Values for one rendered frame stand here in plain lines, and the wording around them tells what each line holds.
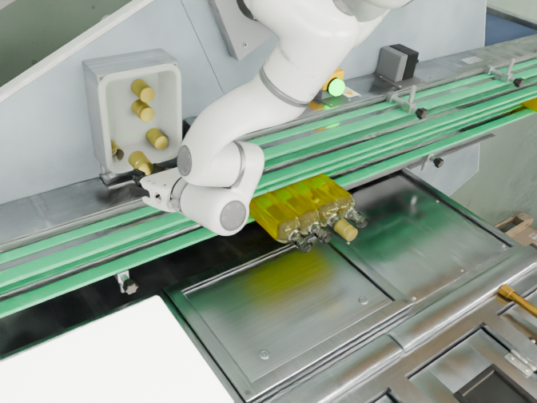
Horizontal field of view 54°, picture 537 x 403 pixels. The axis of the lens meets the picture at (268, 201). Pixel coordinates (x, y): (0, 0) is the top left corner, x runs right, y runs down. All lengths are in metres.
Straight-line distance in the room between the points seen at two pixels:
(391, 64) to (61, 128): 0.93
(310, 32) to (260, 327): 0.68
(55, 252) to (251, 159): 0.47
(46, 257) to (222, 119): 0.51
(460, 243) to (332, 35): 0.99
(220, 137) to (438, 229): 0.98
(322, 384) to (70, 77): 0.78
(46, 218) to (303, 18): 0.70
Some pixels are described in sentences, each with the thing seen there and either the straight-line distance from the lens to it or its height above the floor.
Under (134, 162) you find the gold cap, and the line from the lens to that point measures 1.07.
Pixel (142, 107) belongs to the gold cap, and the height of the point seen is 0.81.
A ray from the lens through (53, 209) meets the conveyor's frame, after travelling 1.18.
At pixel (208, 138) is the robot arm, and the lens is 0.74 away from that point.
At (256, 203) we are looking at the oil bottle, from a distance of 1.22.
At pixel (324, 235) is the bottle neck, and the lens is 1.18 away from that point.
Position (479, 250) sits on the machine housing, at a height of 1.27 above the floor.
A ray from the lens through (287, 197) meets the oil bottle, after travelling 1.24.
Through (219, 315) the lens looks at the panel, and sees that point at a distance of 1.17.
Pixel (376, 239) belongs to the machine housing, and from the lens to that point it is 1.49.
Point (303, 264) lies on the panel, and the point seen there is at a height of 1.08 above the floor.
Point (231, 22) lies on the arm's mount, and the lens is 1.22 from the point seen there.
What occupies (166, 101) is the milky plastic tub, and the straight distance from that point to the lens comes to 1.18.
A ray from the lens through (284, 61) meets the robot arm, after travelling 0.70.
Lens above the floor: 1.75
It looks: 38 degrees down
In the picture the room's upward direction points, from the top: 132 degrees clockwise
